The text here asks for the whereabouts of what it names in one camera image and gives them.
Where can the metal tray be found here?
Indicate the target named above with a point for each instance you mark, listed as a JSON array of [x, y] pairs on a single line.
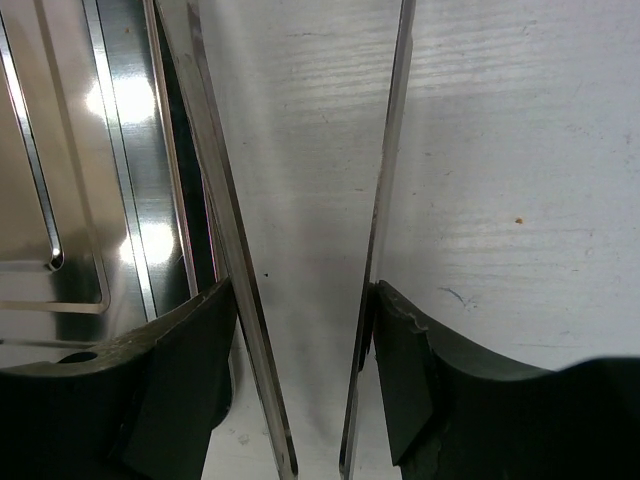
[[104, 220]]

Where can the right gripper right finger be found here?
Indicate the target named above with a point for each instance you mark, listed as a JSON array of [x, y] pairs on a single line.
[[457, 410]]

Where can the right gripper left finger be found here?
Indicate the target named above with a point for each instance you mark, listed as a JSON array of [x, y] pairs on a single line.
[[140, 406]]

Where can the metal tongs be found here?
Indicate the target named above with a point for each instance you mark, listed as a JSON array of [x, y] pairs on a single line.
[[182, 26]]

